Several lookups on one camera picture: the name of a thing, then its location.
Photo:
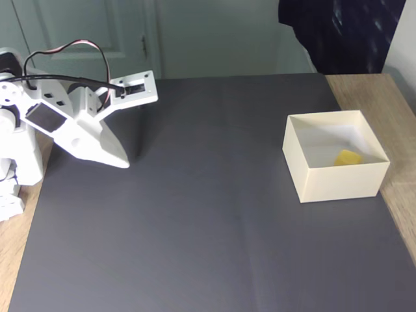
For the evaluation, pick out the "yellow cube block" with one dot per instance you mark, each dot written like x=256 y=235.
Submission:
x=347 y=158

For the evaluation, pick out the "white open box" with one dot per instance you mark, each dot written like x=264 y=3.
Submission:
x=341 y=185

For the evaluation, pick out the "dark grey mat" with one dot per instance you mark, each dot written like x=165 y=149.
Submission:
x=195 y=211

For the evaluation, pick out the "dark hanging cloth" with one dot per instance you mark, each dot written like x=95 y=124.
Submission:
x=344 y=35

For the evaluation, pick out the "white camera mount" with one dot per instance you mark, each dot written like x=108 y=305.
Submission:
x=149 y=94

